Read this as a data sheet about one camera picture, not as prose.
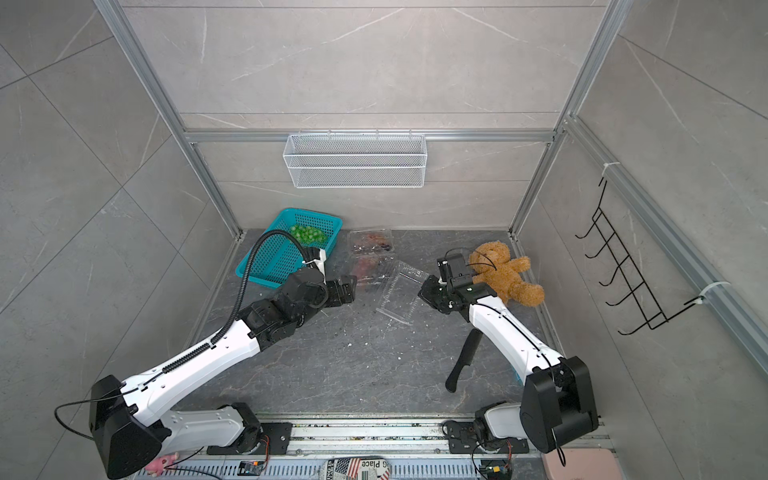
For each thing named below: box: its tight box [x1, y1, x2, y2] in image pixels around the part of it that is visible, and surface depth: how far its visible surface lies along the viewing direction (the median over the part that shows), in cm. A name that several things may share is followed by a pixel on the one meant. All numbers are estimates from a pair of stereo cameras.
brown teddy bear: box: [468, 241, 545, 307], surface depth 97 cm
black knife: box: [445, 328, 483, 393], surface depth 90 cm
